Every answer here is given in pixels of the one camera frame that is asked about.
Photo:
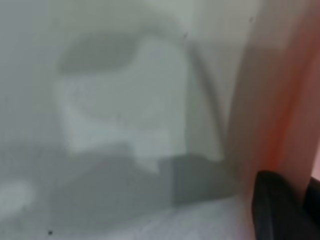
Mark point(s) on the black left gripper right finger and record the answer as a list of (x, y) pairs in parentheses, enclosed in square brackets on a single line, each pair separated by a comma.
[(313, 210)]

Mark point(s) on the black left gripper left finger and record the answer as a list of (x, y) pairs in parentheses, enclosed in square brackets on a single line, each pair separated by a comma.
[(275, 207)]

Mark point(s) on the pink round plate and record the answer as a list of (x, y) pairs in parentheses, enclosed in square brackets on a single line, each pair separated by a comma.
[(300, 87)]

